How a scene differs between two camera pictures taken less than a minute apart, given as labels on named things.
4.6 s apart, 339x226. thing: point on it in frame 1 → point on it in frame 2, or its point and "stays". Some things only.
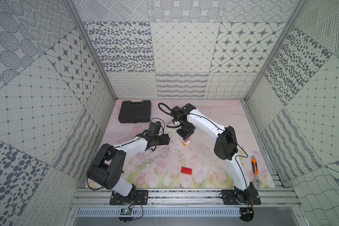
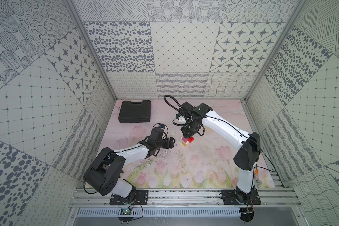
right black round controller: [246, 213] stays
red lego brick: [186, 171] → [191, 139]
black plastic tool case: [135, 112] stays
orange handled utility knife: [255, 168] stays
